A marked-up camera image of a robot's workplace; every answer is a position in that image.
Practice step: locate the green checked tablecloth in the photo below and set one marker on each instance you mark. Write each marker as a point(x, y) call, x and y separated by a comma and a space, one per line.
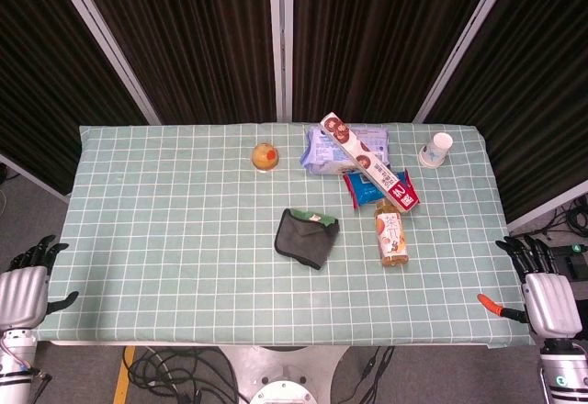
point(161, 239)

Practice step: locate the dark grey pouch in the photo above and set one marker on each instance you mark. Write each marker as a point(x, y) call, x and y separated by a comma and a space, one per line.
point(303, 239)

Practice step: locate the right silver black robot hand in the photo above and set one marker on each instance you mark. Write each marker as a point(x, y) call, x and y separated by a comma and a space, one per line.
point(551, 303)

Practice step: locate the pale blue wet wipes pack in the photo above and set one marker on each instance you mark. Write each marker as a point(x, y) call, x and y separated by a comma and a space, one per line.
point(321, 151)

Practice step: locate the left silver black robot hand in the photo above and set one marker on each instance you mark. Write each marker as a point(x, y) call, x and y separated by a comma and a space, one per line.
point(23, 294)

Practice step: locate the blue snack packet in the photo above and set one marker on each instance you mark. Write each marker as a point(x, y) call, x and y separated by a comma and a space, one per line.
point(363, 190)

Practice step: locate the white paper cup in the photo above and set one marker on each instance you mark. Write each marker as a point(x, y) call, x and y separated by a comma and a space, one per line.
point(435, 151)

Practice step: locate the dark pleated folding screen panel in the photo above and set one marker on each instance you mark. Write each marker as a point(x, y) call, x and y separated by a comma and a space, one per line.
point(367, 32)
point(542, 78)
point(37, 78)
point(184, 32)

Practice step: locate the peach tea bottle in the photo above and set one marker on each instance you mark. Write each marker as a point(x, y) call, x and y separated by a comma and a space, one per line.
point(392, 239)

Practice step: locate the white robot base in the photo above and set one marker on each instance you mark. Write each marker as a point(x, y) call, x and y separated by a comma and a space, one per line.
point(285, 367)

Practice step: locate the long white red baking paper box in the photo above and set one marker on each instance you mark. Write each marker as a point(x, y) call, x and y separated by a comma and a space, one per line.
point(367, 161)

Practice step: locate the yellow fruit jelly cup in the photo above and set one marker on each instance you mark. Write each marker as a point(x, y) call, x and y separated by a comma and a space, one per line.
point(265, 158)

